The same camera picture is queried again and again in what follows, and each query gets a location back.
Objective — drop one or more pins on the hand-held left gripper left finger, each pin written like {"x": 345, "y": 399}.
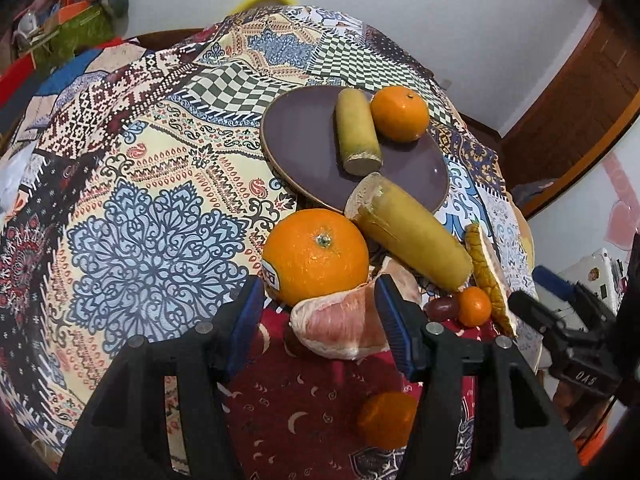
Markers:
{"x": 245, "y": 325}

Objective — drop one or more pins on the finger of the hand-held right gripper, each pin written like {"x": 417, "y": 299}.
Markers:
{"x": 552, "y": 280}
{"x": 532, "y": 310}

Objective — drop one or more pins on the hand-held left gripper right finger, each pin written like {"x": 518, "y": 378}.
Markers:
{"x": 395, "y": 330}

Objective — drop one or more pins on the small tangerine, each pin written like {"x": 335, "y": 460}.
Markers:
{"x": 385, "y": 420}
{"x": 474, "y": 306}

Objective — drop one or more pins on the peeled pink pomelo segment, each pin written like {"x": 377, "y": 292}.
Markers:
{"x": 335, "y": 320}

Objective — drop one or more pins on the large orange with sticker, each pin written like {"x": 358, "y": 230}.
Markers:
{"x": 310, "y": 255}

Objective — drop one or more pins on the long sugarcane piece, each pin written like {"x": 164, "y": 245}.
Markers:
{"x": 410, "y": 235}

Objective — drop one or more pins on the purple round plate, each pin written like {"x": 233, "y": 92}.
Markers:
{"x": 300, "y": 130}

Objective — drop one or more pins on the white box with stickers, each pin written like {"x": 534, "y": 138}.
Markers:
{"x": 595, "y": 270}

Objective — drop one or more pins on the patterned patchwork blanket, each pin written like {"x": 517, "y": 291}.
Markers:
{"x": 150, "y": 185}

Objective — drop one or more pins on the short sugarcane piece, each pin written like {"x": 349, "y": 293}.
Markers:
{"x": 355, "y": 130}

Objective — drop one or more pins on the mandarin orange with green stem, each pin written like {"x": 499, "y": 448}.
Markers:
{"x": 400, "y": 115}

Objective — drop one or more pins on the green bag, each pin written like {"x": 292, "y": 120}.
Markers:
{"x": 75, "y": 35}

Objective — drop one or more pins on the wooden bed frame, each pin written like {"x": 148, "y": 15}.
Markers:
{"x": 160, "y": 37}

